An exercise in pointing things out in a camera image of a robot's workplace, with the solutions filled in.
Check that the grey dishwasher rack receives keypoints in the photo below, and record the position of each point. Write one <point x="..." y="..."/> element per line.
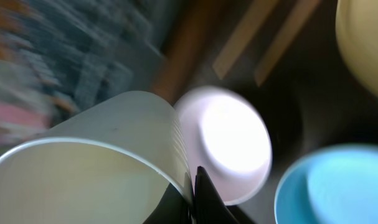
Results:
<point x="60" y="57"/>

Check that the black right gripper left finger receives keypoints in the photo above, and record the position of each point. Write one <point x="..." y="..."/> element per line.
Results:
<point x="172" y="209"/>

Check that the dark brown serving tray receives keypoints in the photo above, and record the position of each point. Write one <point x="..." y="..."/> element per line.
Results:
<point x="310" y="100"/>

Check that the white paper cup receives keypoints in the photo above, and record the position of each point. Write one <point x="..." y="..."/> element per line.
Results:
<point x="109" y="164"/>

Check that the light blue bowl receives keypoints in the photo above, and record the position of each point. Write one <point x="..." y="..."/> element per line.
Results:
<point x="336" y="184"/>

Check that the wooden chopstick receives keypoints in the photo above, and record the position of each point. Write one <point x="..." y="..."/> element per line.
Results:
<point x="251" y="22"/>
<point x="295" y="21"/>

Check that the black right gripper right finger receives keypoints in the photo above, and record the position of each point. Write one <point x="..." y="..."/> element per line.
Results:
<point x="208" y="205"/>

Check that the yellow round plate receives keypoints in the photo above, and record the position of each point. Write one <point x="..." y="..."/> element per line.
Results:
<point x="357" y="37"/>

